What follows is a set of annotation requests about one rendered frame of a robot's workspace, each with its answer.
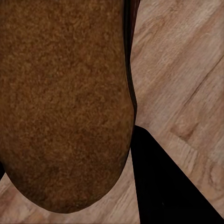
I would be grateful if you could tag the sandal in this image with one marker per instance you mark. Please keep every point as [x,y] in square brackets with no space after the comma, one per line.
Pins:
[67,101]

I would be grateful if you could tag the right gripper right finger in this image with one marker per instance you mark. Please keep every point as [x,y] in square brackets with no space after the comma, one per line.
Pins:
[165,194]

